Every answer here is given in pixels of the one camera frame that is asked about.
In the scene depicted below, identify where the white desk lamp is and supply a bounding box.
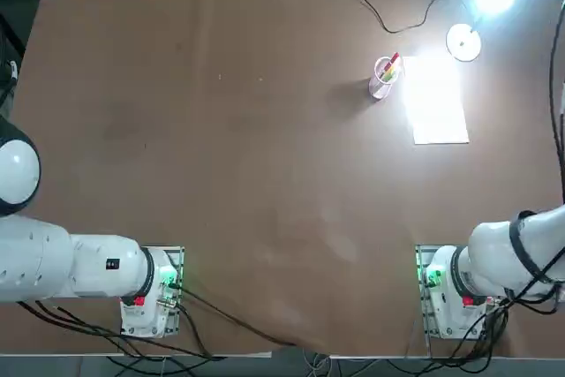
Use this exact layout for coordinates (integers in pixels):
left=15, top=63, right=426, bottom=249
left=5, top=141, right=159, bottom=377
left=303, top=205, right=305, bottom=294
left=445, top=0, right=531, bottom=63

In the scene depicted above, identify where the clear plastic pen cup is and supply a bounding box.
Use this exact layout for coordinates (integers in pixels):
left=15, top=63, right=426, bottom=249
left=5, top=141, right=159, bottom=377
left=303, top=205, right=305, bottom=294
left=368, top=55, right=404, bottom=102

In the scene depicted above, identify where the white paper sheet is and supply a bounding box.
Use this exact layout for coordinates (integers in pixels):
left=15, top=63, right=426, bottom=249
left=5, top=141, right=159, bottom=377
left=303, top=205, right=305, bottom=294
left=399, top=55, right=471, bottom=146

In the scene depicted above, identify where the black base cable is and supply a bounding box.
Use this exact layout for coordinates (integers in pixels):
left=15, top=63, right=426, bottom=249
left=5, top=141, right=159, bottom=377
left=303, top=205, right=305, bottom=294
left=175, top=286, right=310, bottom=348

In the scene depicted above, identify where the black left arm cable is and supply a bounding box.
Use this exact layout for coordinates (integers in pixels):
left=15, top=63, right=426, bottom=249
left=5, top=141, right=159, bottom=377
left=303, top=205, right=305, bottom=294
left=16, top=299, right=213, bottom=358

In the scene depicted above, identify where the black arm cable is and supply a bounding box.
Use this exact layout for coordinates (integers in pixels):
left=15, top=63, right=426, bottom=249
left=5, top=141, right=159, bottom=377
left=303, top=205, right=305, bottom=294
left=502, top=8, right=565, bottom=317
left=16, top=299, right=213, bottom=358

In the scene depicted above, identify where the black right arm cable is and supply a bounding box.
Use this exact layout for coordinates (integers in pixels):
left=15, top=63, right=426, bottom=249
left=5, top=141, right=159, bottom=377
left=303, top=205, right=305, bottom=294
left=502, top=8, right=565, bottom=317

